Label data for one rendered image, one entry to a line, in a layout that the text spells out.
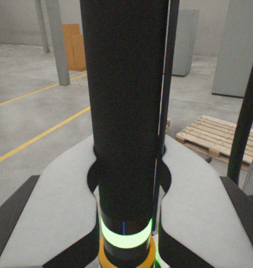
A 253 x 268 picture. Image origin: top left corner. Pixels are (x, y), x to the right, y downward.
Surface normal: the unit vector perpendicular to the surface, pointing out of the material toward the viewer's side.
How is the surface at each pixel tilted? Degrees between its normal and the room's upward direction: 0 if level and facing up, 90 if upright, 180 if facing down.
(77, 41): 90
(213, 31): 90
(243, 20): 90
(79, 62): 90
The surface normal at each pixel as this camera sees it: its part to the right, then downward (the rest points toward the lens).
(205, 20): -0.45, 0.44
